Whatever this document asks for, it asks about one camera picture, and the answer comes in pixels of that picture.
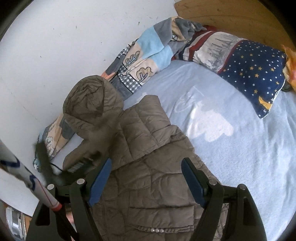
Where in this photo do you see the light blue bed sheet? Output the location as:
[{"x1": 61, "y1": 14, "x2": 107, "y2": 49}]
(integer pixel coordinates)
[{"x1": 49, "y1": 60, "x2": 296, "y2": 241}]

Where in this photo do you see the khaki quilted hooded jacket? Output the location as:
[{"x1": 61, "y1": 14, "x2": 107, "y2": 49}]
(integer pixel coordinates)
[{"x1": 63, "y1": 75, "x2": 214, "y2": 240}]

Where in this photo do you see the white marker pen red tip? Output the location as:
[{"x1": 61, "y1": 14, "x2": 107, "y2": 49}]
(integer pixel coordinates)
[{"x1": 1, "y1": 141, "x2": 62, "y2": 212}]

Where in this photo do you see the navy star patterned pillow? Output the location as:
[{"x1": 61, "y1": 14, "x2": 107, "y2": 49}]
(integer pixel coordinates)
[{"x1": 174, "y1": 26, "x2": 286, "y2": 118}]

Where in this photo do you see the orange yellow cloth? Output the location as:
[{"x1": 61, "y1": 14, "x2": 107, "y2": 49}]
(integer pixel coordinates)
[{"x1": 282, "y1": 45, "x2": 296, "y2": 91}]

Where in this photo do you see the patchwork patterned blanket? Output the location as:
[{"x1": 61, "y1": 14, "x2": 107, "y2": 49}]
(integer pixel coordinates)
[{"x1": 38, "y1": 17, "x2": 206, "y2": 170}]

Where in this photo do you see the wooden headboard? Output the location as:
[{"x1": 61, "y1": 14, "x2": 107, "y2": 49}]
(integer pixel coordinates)
[{"x1": 174, "y1": 0, "x2": 295, "y2": 50}]

